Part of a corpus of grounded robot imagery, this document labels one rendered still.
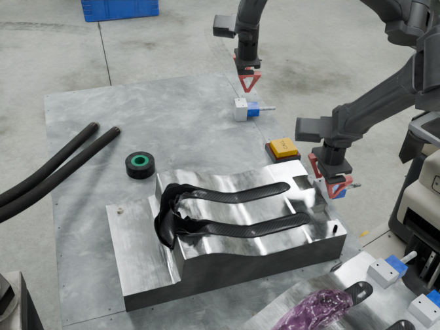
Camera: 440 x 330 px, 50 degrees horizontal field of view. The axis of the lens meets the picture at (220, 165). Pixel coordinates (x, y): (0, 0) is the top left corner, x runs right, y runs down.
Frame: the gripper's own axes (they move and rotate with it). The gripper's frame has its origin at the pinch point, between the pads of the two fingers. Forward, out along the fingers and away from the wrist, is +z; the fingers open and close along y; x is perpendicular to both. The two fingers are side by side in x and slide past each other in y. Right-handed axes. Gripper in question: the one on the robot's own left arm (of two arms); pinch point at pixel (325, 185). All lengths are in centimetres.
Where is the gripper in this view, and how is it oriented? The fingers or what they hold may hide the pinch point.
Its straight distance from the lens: 126.2
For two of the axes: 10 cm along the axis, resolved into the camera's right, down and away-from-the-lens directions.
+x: 9.6, -1.7, 2.3
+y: 2.8, 6.3, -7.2
